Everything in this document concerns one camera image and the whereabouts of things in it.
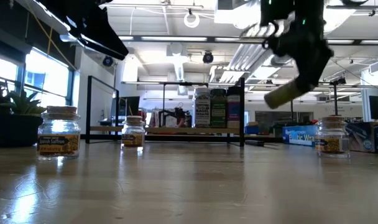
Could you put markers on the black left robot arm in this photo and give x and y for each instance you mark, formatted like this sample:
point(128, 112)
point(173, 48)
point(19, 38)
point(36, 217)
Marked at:
point(52, 4)

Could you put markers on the blue plastic wrap box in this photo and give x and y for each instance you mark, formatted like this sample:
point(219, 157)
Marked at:
point(301, 135)

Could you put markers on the potted succulent plant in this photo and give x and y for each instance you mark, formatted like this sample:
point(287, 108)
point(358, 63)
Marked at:
point(18, 124)

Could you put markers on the spice jar black lid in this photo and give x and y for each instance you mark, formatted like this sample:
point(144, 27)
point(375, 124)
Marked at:
point(282, 96)

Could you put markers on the small saffron jar cork lid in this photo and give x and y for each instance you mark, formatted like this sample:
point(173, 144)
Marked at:
point(332, 137)
point(133, 133)
point(59, 137)

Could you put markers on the long ceiling light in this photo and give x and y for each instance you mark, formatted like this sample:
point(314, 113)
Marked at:
point(357, 41)
point(173, 39)

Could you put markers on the blue bin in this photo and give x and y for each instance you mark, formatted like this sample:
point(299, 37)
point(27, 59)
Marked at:
point(252, 129)

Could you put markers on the black background rig frame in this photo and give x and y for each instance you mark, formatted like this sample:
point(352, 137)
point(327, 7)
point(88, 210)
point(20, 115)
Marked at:
point(335, 99)

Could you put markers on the bright window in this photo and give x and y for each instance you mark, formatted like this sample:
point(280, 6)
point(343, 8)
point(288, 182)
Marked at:
point(52, 71)

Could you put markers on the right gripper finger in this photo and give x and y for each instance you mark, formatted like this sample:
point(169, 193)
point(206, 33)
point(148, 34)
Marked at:
point(316, 79)
point(303, 84)

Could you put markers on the wooden shelf black metal frame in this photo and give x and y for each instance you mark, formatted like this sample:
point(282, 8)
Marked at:
point(176, 130)

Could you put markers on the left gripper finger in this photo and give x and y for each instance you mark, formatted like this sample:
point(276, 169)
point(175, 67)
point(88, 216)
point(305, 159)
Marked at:
point(108, 37)
point(102, 48)

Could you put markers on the green lid herb jar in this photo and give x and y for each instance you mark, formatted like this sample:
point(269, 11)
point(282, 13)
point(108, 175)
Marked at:
point(218, 109)

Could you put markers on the bagel seasoning jar white lid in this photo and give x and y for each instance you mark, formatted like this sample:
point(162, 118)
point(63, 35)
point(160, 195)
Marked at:
point(202, 109)

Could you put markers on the silver ventilation duct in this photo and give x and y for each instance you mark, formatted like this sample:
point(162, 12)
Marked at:
point(238, 56)

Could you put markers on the round black wall speaker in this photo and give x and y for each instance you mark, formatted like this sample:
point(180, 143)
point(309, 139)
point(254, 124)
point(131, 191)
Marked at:
point(207, 57)
point(108, 61)

